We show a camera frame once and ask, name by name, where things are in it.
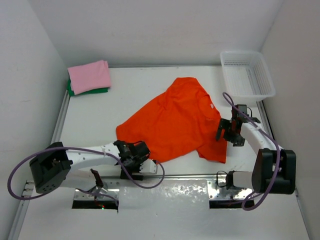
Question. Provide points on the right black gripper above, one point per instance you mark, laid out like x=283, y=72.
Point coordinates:
x=224, y=124

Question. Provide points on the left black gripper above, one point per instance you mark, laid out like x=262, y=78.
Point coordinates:
x=137, y=169

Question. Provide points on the orange t shirt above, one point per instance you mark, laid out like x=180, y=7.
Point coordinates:
x=180, y=120

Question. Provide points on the pink t shirt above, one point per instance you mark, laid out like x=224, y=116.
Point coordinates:
x=91, y=78

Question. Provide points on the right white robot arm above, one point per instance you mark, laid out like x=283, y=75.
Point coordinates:
x=274, y=170

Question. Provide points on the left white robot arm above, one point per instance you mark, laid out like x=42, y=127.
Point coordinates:
x=74, y=167

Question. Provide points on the white front cover panel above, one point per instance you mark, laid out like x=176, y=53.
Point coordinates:
x=176, y=210

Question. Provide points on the white plastic basket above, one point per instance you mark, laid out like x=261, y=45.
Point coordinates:
x=246, y=76

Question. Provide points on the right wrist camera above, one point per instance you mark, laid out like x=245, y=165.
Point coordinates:
x=240, y=108

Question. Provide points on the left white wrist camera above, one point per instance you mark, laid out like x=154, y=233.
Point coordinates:
x=148, y=167

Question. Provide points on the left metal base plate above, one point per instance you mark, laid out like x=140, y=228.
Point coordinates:
x=109, y=192

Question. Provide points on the metal base plate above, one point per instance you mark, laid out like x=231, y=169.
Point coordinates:
x=217, y=192
x=109, y=192

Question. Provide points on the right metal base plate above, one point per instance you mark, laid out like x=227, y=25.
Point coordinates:
x=217, y=192

